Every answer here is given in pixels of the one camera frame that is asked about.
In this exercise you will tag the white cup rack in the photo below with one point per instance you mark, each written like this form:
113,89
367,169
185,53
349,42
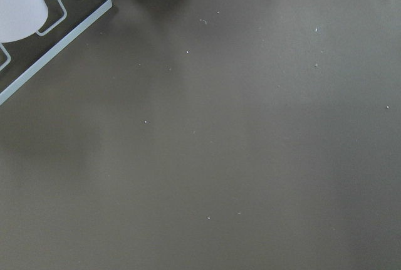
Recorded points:
21,60

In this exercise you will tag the white cup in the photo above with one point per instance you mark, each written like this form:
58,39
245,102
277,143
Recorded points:
21,18

